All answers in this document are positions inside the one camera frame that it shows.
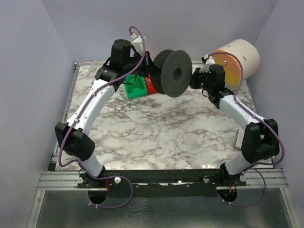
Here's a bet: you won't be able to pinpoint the black spool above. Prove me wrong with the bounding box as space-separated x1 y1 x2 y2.
151 49 192 97

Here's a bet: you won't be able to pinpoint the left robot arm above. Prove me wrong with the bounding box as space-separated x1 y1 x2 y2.
55 35 159 178

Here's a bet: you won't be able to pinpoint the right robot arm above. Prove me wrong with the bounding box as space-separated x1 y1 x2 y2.
190 64 280 177

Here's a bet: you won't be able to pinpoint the green plastic bin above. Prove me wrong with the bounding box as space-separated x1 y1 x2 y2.
123 74 147 99

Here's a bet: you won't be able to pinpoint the red plastic bin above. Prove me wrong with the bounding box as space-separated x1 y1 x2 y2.
144 77 156 94

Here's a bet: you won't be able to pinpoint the large cylinder drum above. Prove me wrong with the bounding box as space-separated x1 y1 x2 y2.
212 39 260 87

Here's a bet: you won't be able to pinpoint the small white box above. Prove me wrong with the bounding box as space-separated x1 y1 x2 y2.
234 130 244 151

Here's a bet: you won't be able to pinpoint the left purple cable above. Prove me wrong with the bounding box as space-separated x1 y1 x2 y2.
58 26 146 209

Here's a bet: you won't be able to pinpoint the green cable coils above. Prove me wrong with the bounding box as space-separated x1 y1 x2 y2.
129 79 143 94

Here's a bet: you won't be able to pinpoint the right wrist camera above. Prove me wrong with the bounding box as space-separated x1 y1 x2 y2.
199 55 215 73

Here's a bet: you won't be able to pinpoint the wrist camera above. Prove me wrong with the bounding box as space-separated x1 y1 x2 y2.
130 33 143 55
199 55 215 73

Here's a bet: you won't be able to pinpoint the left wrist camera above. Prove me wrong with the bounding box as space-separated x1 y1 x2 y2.
130 33 143 55

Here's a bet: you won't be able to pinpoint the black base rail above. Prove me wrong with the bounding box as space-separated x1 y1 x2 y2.
77 169 246 198

